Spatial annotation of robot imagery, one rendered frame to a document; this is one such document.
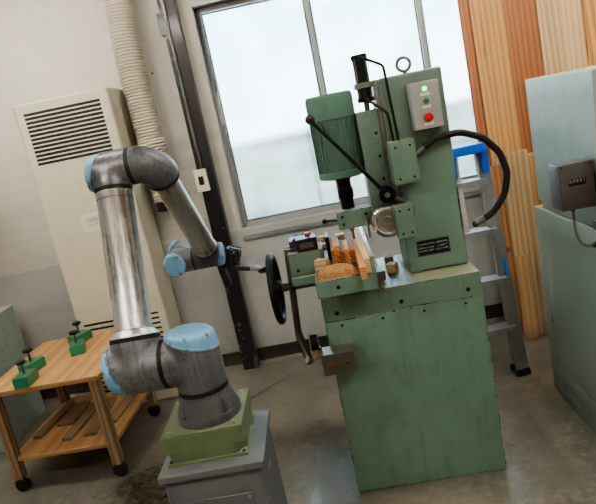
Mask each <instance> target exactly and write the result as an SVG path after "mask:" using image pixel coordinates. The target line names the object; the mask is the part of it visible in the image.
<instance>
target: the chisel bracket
mask: <svg viewBox="0 0 596 504"><path fill-rule="evenodd" d="M365 212H367V213H368V214H369V217H370V218H368V220H369V225H371V217H372V214H373V213H372V207H371V205H370V204H365V205H360V206H355V207H354V208H350V209H339V210H336V215H337V220H338V226H339V230H345V229H350V231H354V230H355V227H361V226H366V225H367V224H366V219H364V213H365Z"/></svg>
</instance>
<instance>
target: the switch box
mask: <svg viewBox="0 0 596 504"><path fill-rule="evenodd" d="M422 86H426V87H427V90H426V91H425V92H429V95H424V96H421V95H420V93H425V92H423V91H422V90H421V87H422ZM406 90H407V96H408V103H409V109H410V115H411V122H412V128H413V131H419V130H424V129H429V128H434V127H439V126H443V125H444V121H443V114H442V107H441V100H440V93H439V86H438V79H437V78H436V79H431V80H426V81H421V82H417V83H412V84H408V85H406ZM424 97H428V98H429V103H428V104H424V103H423V102H422V100H423V98H424ZM429 104H431V107H428V108H422V106H424V105H429ZM427 112H430V113H432V114H433V119H432V120H431V121H426V120H425V119H424V115H425V114H426V113H427ZM432 121H433V122H434V124H430V125H425V123H427V122H432Z"/></svg>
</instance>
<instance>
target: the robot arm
mask: <svg viewBox="0 0 596 504"><path fill-rule="evenodd" d="M84 177H85V182H86V183H87V187H88V189H89V190H90V191H91V192H93V193H95V197H96V200H97V207H98V215H99V222H100V229H101V236H102V243H103V251H104V258H105V265H106V272H107V280H108V287H109V294H110V301H111V308H112V316H113V323H114V330H115V332H114V334H113V335H112V337H111V338H110V339H109V345H110V347H108V348H107V349H105V350H104V351H103V354H102V356H101V371H102V374H103V379H104V382H105V384H106V386H107V387H108V389H109V390H110V391H111V392H112V393H114V394H115V395H118V396H125V395H131V396H132V395H135V394H141V393H147V392H153V391H159V390H165V389H171V388H177V389H178V393H179V397H180V399H179V408H178V420H179V423H180V425H181V426H182V427H183V428H185V429H189V430H202V429H207V428H211V427H215V426H218V425H220V424H223V423H225V422H227V421H228V420H230V419H231V418H233V417H234V416H235V415H236V414H237V413H238V412H239V411H240V409H241V402H240V398H239V396H238V395H237V393H236V392H235V391H234V389H233V388H232V386H231V385H230V384H229V381H228V377H227V373H226V369H225V365H224V361H223V357H222V353H221V349H220V345H219V340H218V338H217V336H216V333H215V330H214V328H213V327H212V326H210V325H208V324H205V323H188V324H183V325H179V326H176V327H174V328H173V329H169V330H168V331H166V332H165V334H164V337H163V338H161V334H160V331H159V330H157V329H156V328H155V327H154V326H153V325H152V318H151V312H150V305H149V298H148V291H147V284H146V277H145V271H144V264H143V257H142V250H141V243H140V237H139V230H138V223H137V216H136V209H135V203H134V196H133V193H134V190H133V185H135V184H140V183H142V184H146V185H147V187H148V188H149V189H150V190H152V191H156V192H157V194H158V195H159V197H160V198H161V200H162V202H163V203H164V205H165V206H166V208H167V209H168V211H169V212H170V214H171V216H172V217H173V219H174V220H175V222H176V223H177V225H178V226H179V228H180V230H181V231H182V233H183V234H184V236H185V237H186V239H187V241H188V242H183V241H180V240H178V241H176V240H174V241H172V242H171V244H170V246H169V249H168V255H167V256H166V257H165V260H164V263H163V267H164V270H165V271H166V273H167V274H169V275H170V276H173V277H179V276H181V275H183V274H184V273H185V272H190V271H195V270H200V269H205V268H210V267H216V266H217V268H218V271H219V273H220V276H221V278H222V281H223V284H224V286H225V288H228V287H231V285H232V283H233V282H232V279H231V277H230V275H229V273H228V270H227V269H232V270H241V271H258V270H260V269H262V268H263V267H261V266H259V265H256V258H255V255H254V254H251V255H250V256H249V257H248V258H243V259H242V260H241V261H240V257H241V254H242V252H241V248H242V247H236V246H230V245H229V246H227V247H224V246H223V243H222V242H217V243H216V241H215V240H214V239H213V237H212V235H211V234H210V232H209V230H208V228H207V227H206V225H205V223H204V221H203V219H202V218H201V216H200V214H199V212H198V211H197V209H196V207H195V205H194V204H193V202H192V200H191V198H190V197H189V195H188V193H187V191H186V190H185V188H184V186H183V184H182V183H181V181H180V179H179V178H180V170H179V168H178V166H177V164H176V163H175V161H174V160H173V159H172V158H171V157H169V156H168V155H166V154H165V153H163V152H161V151H159V150H156V149H154V148H150V147H147V146H137V145H134V146H129V147H125V148H120V149H116V150H111V151H106V152H100V153H98V154H94V155H91V156H90V157H89V158H88V159H87V160H86V163H85V167H84ZM235 247H236V248H235Z"/></svg>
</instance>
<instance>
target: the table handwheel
mask: <svg viewBox="0 0 596 504"><path fill-rule="evenodd" d="M265 268H266V277H267V284H268V290H269V295H270V300H271V304H272V308H273V312H274V315H275V318H276V320H277V322H278V323H279V324H280V325H283V324H285V322H286V303H285V296H284V292H286V291H289V285H288V282H285V283H282V280H281V275H280V271H279V267H278V264H277V261H276V258H275V256H274V255H273V254H272V253H268V254H267V255H266V258H265ZM313 286H316V285H315V283H312V284H306V285H301V286H296V290H297V289H302V288H308V287H313Z"/></svg>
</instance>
